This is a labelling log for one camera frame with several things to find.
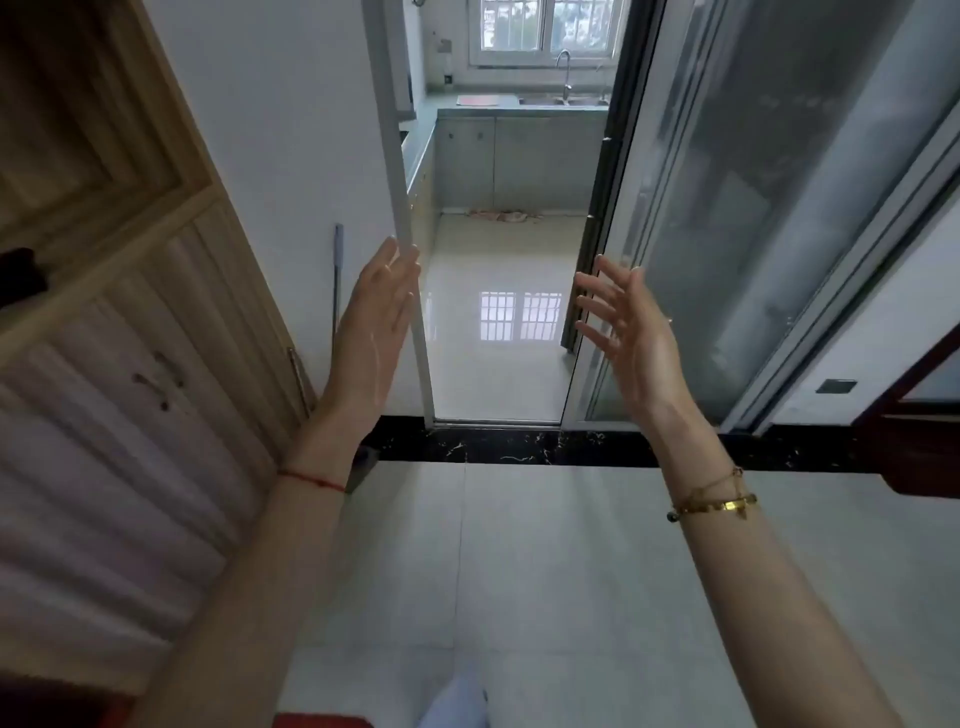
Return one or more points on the person's right hand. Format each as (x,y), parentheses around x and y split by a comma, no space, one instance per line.
(645,352)

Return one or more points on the person's left hand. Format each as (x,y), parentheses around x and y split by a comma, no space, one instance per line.
(371,337)

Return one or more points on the person's right forearm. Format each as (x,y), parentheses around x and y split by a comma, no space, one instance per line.
(750,600)

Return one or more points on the person's left forearm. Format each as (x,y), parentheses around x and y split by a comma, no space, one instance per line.
(262,585)

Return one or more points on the patterned floor rag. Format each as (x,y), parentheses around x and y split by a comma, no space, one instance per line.
(502,216)

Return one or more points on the sliding glass door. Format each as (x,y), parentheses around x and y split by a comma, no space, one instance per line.
(750,187)

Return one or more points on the grey kitchen base cabinets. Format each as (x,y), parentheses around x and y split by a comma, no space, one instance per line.
(525,161)

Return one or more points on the pink floral mat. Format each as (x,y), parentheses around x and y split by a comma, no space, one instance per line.
(480,100)

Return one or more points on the light wooden cabinet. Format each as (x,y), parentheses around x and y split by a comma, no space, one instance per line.
(112,375)

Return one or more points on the steel double sink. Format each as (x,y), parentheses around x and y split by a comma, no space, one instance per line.
(562,100)

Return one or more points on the dark wooden furniture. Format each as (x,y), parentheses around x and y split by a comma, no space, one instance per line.
(915,450)

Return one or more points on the tall chrome faucet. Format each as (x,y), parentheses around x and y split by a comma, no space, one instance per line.
(567,75)

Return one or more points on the white framed window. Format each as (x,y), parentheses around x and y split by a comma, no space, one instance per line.
(510,30)

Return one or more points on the blue jeans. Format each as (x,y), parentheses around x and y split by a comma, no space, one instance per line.
(457,697)

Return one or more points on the white door frame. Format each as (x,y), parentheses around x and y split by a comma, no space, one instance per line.
(397,150)

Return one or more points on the dark wall switch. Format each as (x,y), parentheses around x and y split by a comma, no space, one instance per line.
(836,386)

